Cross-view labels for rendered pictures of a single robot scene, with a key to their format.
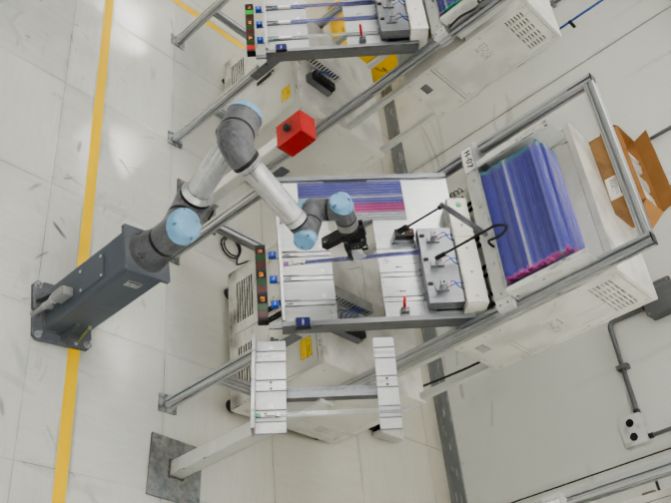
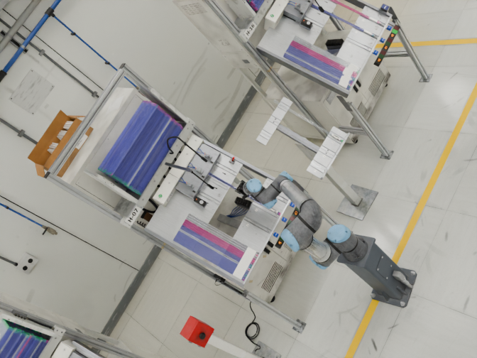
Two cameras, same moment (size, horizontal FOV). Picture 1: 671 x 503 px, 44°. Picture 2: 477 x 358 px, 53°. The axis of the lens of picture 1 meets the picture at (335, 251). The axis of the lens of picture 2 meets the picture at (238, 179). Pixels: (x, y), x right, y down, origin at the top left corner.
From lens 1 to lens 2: 231 cm
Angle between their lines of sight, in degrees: 47
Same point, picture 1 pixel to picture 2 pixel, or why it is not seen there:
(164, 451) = (359, 210)
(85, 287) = (389, 263)
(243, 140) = (309, 208)
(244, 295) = (271, 278)
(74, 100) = not seen: outside the picture
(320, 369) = not seen: hidden behind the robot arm
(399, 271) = (217, 184)
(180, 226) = (343, 229)
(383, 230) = (206, 214)
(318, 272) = (259, 209)
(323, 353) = not seen: hidden behind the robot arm
